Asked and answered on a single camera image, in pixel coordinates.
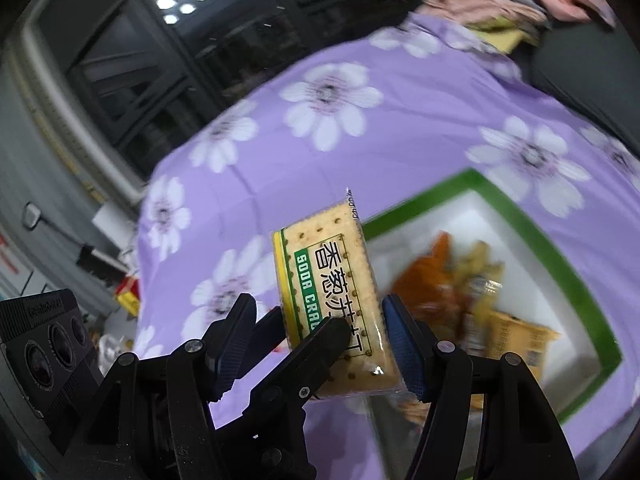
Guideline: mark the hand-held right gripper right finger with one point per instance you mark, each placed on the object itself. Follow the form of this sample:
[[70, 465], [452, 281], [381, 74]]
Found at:
[[405, 355]]

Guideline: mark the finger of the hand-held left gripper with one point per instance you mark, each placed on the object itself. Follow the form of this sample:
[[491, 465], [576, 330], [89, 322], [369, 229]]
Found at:
[[270, 330], [320, 345]]

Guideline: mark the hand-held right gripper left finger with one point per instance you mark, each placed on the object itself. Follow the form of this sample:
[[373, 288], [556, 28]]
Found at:
[[230, 355]]

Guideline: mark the green label cracker packet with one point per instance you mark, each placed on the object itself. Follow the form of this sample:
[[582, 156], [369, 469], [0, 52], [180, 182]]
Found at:
[[325, 260]]

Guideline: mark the yellow dark-print snack packet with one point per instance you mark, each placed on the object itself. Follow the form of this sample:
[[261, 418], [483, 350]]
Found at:
[[477, 265]]

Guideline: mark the green box with white inside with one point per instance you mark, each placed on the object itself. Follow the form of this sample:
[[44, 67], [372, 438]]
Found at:
[[530, 285]]

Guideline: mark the white plastic bag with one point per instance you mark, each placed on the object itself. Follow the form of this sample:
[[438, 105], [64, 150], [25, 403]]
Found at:
[[115, 347]]

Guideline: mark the yellow red box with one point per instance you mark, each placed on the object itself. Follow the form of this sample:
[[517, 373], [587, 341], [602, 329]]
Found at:
[[129, 296]]

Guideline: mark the yellow orange snack packet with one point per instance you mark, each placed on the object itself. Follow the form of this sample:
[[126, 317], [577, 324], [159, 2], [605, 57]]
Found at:
[[515, 335]]

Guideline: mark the purple floral blanket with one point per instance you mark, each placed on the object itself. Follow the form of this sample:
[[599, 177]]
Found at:
[[410, 125]]

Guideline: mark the grey sofa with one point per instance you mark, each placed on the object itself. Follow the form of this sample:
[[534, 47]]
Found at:
[[575, 75]]

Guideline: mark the yellow folded cloth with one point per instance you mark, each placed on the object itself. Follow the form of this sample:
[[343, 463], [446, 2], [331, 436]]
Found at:
[[500, 40]]

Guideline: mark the small black wall device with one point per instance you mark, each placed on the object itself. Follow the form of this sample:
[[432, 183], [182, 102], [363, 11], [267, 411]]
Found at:
[[32, 216]]

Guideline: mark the dark window frame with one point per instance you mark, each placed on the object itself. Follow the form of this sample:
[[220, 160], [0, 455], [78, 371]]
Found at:
[[150, 85]]

